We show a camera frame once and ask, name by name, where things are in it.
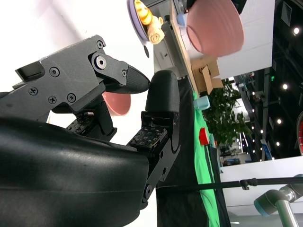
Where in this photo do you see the green cloth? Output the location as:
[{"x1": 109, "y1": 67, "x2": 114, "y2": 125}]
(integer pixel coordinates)
[{"x1": 191, "y1": 91, "x2": 229, "y2": 227}]

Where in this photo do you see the black stand rod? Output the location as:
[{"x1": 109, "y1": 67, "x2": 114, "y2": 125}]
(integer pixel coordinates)
[{"x1": 157, "y1": 175, "x2": 303, "y2": 191}]

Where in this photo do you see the purple plate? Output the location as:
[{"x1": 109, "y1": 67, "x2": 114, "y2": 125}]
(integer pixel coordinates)
[{"x1": 126, "y1": 0, "x2": 152, "y2": 45}]

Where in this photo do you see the yellow toy croissant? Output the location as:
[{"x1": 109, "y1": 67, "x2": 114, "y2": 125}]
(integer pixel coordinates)
[{"x1": 134, "y1": 0, "x2": 154, "y2": 26}]

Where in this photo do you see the teal cup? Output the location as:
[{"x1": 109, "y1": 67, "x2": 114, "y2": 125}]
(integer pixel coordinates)
[{"x1": 193, "y1": 96, "x2": 212, "y2": 111}]

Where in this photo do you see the light blue cup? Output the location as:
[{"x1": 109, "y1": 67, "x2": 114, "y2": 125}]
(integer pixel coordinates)
[{"x1": 176, "y1": 13, "x2": 188, "y2": 27}]

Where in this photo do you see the white cabinet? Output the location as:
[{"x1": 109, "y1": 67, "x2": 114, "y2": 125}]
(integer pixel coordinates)
[{"x1": 152, "y1": 14, "x2": 190, "y2": 80}]

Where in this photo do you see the pink plastic bowl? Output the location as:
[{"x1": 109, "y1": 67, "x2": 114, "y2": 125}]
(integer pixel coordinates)
[
  {"x1": 186, "y1": 0, "x2": 244, "y2": 58},
  {"x1": 101, "y1": 91, "x2": 132, "y2": 117}
]

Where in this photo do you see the red round sign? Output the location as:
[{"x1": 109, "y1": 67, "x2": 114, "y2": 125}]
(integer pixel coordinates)
[{"x1": 295, "y1": 113, "x2": 303, "y2": 157}]

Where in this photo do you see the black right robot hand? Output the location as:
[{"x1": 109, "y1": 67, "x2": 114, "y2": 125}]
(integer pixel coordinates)
[{"x1": 0, "y1": 34, "x2": 182, "y2": 227}]

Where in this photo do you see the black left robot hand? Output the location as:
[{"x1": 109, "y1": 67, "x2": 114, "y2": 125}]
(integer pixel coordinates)
[{"x1": 186, "y1": 0, "x2": 248, "y2": 15}]

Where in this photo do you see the small red object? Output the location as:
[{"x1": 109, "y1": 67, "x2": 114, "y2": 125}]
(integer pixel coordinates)
[{"x1": 198, "y1": 127, "x2": 209, "y2": 147}]

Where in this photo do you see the brown cardboard box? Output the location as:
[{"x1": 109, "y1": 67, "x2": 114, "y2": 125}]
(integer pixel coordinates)
[{"x1": 191, "y1": 57, "x2": 223, "y2": 93}]

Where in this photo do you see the wooden table board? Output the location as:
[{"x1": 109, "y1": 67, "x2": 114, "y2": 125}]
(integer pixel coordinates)
[{"x1": 169, "y1": 0, "x2": 199, "y2": 95}]

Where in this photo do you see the green potted plant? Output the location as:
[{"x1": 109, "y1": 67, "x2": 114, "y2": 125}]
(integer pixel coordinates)
[{"x1": 202, "y1": 79, "x2": 253, "y2": 146}]

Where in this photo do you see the black backdrop cloth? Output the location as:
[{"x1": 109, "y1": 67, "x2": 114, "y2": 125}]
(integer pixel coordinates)
[{"x1": 155, "y1": 77, "x2": 228, "y2": 227}]

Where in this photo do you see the beige toy bread roll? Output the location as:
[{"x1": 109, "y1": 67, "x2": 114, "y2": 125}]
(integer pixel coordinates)
[{"x1": 147, "y1": 17, "x2": 166, "y2": 45}]

